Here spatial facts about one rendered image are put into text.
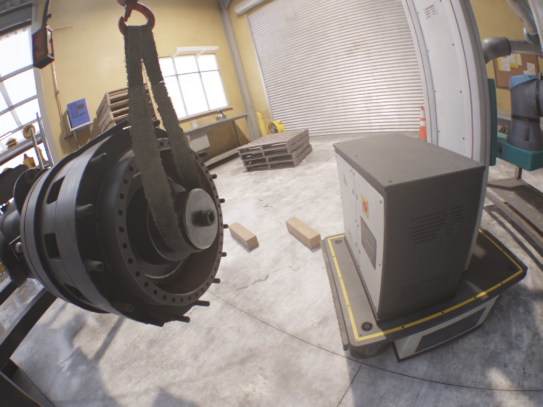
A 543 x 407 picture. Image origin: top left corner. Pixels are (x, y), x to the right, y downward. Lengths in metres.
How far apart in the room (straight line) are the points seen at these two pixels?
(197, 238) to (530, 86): 1.02
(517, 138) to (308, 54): 5.64
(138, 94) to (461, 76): 0.90
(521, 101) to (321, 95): 5.44
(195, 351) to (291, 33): 6.45
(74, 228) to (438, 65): 1.14
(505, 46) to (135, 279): 1.59
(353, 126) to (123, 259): 5.60
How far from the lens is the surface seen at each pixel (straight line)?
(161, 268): 0.63
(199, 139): 5.32
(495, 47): 1.37
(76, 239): 0.45
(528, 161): 0.85
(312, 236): 1.71
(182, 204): 0.49
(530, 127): 0.88
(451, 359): 1.22
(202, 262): 0.70
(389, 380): 1.12
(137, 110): 0.47
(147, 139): 0.46
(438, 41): 0.97
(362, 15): 5.81
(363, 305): 0.92
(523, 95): 0.87
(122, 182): 0.45
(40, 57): 0.72
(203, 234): 0.52
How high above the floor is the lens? 1.04
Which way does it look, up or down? 23 degrees down
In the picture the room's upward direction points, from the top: 15 degrees counter-clockwise
